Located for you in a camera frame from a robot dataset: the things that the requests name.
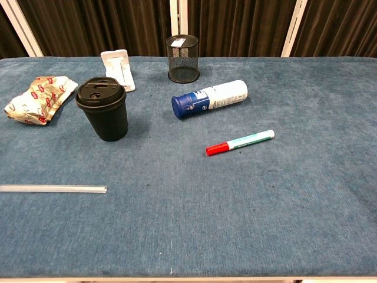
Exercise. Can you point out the blue white spray can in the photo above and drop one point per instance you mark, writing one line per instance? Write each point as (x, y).
(212, 98)

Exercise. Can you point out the red capped white marker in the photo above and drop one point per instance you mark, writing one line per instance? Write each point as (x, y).
(241, 142)

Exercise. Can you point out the black mesh pen holder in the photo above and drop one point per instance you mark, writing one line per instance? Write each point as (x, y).
(182, 66)

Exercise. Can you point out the black round lid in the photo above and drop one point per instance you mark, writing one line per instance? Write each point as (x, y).
(109, 118)

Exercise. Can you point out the dark pleated curtain panel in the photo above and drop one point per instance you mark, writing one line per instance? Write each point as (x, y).
(97, 26)
(235, 26)
(9, 38)
(338, 26)

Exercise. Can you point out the clear plastic straw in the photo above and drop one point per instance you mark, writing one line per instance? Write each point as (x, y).
(59, 188)

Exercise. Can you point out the white frame post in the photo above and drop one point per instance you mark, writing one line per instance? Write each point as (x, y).
(22, 26)
(293, 29)
(178, 14)

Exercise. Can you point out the blue fabric table cloth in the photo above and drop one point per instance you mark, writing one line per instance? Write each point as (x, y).
(188, 221)

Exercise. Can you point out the white plastic holder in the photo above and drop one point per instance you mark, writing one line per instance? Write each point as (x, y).
(117, 67)

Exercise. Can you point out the crumpled gold red wrapper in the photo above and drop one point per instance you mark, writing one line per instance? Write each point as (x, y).
(38, 100)

